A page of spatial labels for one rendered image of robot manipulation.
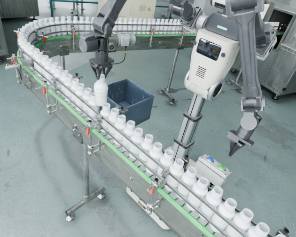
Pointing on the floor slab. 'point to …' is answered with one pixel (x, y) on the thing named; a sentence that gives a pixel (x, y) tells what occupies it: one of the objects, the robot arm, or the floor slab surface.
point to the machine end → (284, 50)
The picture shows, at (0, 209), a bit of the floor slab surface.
